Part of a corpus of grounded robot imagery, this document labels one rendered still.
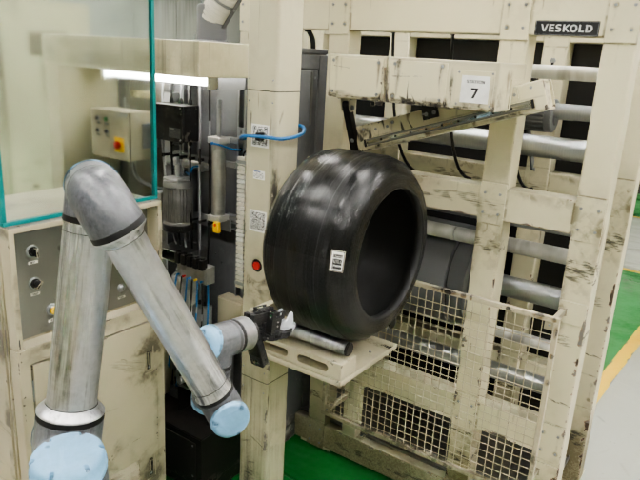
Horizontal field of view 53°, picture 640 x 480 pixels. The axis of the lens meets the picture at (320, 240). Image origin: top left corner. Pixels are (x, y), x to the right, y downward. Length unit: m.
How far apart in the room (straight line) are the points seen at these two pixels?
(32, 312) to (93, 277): 0.68
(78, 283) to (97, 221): 0.21
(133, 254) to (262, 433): 1.31
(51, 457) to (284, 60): 1.31
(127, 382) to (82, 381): 0.84
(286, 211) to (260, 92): 0.45
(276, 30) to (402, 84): 0.43
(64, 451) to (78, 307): 0.30
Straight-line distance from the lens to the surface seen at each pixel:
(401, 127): 2.28
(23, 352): 2.08
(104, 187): 1.31
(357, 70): 2.20
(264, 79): 2.10
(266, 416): 2.44
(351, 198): 1.80
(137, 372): 2.38
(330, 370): 2.03
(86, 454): 1.45
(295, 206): 1.85
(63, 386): 1.54
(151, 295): 1.35
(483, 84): 2.00
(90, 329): 1.49
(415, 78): 2.10
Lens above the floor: 1.77
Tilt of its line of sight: 16 degrees down
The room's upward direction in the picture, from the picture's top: 3 degrees clockwise
